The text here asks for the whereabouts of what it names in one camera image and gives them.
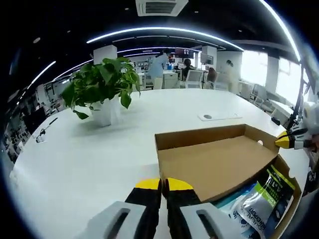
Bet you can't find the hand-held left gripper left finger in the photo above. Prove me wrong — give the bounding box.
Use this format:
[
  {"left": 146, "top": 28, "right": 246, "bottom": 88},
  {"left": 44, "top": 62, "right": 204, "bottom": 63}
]
[{"left": 79, "top": 178, "right": 162, "bottom": 239}]

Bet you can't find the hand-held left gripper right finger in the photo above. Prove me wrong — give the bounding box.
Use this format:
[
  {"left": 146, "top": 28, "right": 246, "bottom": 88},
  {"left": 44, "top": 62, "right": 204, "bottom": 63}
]
[{"left": 161, "top": 177, "right": 241, "bottom": 239}]

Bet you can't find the blue wet wipes pack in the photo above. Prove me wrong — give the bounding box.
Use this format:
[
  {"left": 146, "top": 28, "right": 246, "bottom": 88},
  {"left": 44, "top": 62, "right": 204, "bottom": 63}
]
[{"left": 214, "top": 183, "right": 259, "bottom": 239}]

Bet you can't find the brown cardboard shoe box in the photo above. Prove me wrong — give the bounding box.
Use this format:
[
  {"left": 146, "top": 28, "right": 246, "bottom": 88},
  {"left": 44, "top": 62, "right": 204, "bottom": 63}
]
[{"left": 154, "top": 123, "right": 303, "bottom": 239}]

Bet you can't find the black green foil pouch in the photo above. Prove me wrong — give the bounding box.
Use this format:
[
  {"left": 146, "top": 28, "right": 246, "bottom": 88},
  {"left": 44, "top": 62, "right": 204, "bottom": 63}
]
[{"left": 233, "top": 165, "right": 296, "bottom": 239}]

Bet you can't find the small white desk item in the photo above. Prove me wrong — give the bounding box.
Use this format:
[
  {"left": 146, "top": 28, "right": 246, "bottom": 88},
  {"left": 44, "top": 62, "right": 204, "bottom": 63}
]
[{"left": 36, "top": 129, "right": 47, "bottom": 144}]

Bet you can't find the long ceiling light strip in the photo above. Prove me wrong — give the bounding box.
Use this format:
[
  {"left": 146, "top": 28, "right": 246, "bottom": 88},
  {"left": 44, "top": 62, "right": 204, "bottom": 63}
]
[{"left": 259, "top": 0, "right": 302, "bottom": 62}]

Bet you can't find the white mesh office chair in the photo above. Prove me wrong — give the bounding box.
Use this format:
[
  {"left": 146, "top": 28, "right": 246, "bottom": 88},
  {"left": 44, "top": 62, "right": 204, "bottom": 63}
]
[{"left": 185, "top": 69, "right": 204, "bottom": 88}]

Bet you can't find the potted green plant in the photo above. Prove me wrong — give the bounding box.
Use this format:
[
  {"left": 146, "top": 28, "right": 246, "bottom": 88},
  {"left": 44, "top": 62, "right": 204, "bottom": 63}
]
[{"left": 61, "top": 57, "right": 142, "bottom": 126}]

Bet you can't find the curved ceiling light strip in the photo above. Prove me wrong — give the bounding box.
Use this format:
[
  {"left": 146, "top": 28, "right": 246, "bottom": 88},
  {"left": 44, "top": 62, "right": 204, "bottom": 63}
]
[{"left": 87, "top": 26, "right": 244, "bottom": 51}]

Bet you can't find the short ceiling light strip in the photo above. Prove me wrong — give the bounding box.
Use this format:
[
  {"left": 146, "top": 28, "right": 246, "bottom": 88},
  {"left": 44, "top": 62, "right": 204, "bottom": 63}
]
[{"left": 26, "top": 60, "right": 57, "bottom": 90}]

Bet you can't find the ceiling air conditioner vent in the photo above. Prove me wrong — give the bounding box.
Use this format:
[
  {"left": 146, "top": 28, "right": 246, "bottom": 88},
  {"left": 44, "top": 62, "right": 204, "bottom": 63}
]
[{"left": 136, "top": 0, "right": 189, "bottom": 17}]

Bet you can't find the dark wall screen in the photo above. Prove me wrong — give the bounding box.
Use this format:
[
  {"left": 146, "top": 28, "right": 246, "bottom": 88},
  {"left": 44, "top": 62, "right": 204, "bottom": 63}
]
[{"left": 175, "top": 47, "right": 194, "bottom": 58}]

